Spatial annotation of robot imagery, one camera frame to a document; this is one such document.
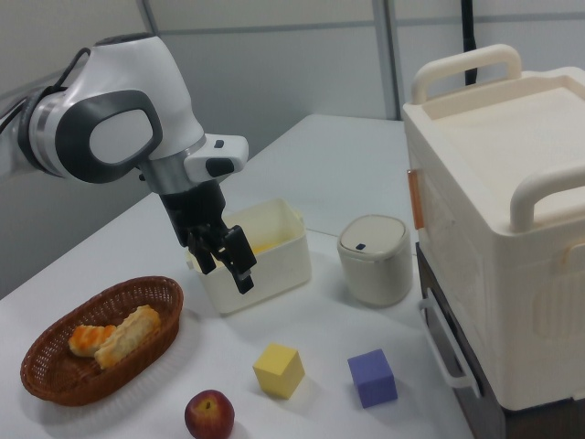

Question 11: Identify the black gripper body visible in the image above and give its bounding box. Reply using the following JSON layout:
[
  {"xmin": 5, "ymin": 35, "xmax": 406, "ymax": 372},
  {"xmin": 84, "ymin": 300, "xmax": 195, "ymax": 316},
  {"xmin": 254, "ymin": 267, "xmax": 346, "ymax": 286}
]
[{"xmin": 159, "ymin": 178, "xmax": 235, "ymax": 256}]

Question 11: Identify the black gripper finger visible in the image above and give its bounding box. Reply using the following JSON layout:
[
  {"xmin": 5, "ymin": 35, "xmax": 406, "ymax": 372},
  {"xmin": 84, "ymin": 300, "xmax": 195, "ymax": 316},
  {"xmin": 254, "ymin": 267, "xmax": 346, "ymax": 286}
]
[
  {"xmin": 186, "ymin": 232, "xmax": 218, "ymax": 275},
  {"xmin": 218, "ymin": 224, "xmax": 259, "ymax": 294}
]

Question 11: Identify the long pale bread loaf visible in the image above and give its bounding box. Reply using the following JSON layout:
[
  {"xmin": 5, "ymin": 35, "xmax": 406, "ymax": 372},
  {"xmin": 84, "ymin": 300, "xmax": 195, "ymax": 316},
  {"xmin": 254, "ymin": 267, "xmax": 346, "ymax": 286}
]
[{"xmin": 93, "ymin": 305, "xmax": 163, "ymax": 369}]

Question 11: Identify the small orange-topped bread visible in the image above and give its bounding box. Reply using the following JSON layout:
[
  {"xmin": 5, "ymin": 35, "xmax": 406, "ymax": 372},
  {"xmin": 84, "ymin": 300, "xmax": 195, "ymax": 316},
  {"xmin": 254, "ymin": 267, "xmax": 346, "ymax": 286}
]
[{"xmin": 68, "ymin": 324, "xmax": 118, "ymax": 358}]

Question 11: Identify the cream rectangular plastic bin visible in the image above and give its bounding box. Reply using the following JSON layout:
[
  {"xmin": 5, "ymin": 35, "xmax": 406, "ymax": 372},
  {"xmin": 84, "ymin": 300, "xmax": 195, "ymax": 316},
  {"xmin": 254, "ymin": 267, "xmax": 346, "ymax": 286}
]
[{"xmin": 185, "ymin": 198, "xmax": 313, "ymax": 316}]

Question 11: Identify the yellow foam cube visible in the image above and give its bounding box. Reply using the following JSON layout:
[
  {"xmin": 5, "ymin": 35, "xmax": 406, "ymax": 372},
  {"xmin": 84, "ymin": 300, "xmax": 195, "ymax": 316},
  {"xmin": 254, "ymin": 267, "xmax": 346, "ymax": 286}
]
[{"xmin": 252, "ymin": 342, "xmax": 306, "ymax": 401}]

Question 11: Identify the brown wicker basket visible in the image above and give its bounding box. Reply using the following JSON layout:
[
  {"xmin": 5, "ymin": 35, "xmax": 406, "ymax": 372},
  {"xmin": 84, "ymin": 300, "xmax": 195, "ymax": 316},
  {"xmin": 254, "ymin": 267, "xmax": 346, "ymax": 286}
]
[{"xmin": 20, "ymin": 275, "xmax": 185, "ymax": 408}]

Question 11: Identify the small cream lidded trash can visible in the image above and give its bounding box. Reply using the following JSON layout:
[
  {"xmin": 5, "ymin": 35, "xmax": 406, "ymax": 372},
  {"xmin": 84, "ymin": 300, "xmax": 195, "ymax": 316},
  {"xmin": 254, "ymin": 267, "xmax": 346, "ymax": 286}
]
[{"xmin": 336, "ymin": 214, "xmax": 413, "ymax": 307}]

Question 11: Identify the red apple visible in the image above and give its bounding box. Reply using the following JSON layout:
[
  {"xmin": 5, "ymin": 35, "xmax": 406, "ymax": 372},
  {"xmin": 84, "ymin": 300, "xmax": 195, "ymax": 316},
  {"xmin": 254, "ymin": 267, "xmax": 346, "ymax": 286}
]
[{"xmin": 184, "ymin": 389, "xmax": 237, "ymax": 439}]

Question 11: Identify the purple foam cube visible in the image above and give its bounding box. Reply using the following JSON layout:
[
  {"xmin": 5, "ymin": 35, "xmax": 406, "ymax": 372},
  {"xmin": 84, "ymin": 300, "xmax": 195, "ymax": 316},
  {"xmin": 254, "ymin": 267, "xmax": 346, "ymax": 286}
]
[{"xmin": 346, "ymin": 348, "xmax": 399, "ymax": 410}]

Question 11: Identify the large cream storage box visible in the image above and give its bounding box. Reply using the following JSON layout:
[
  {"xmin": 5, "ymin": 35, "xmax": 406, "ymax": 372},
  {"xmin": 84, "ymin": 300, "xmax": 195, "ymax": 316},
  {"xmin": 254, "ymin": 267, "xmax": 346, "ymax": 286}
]
[{"xmin": 401, "ymin": 43, "xmax": 585, "ymax": 439}]

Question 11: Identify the black hanging pole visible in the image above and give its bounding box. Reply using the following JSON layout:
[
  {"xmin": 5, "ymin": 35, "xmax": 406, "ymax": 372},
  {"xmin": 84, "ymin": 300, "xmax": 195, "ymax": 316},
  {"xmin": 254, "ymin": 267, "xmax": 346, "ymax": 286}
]
[{"xmin": 459, "ymin": 0, "xmax": 480, "ymax": 86}]

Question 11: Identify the black cable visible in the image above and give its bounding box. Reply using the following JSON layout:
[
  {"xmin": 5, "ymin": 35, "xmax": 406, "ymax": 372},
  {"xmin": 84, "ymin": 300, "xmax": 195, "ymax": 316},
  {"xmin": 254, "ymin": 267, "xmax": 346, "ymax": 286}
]
[{"xmin": 0, "ymin": 47, "xmax": 92, "ymax": 134}]

